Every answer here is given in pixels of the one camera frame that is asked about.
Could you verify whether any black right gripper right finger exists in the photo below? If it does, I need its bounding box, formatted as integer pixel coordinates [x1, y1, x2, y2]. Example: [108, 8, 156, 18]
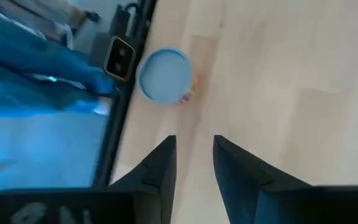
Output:
[213, 134, 313, 224]

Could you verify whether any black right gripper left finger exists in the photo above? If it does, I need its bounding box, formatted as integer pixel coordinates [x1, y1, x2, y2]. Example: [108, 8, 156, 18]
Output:
[108, 134, 178, 191]

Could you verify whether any yellow pineapple rings can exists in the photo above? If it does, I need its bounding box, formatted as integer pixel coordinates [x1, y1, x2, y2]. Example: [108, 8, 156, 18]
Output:
[135, 46, 198, 106]

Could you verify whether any black aluminium table frame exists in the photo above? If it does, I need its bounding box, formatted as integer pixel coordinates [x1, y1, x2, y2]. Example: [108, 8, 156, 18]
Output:
[90, 0, 160, 189]

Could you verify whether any small table-level camera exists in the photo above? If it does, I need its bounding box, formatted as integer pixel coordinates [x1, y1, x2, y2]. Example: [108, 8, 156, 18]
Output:
[103, 35, 137, 83]

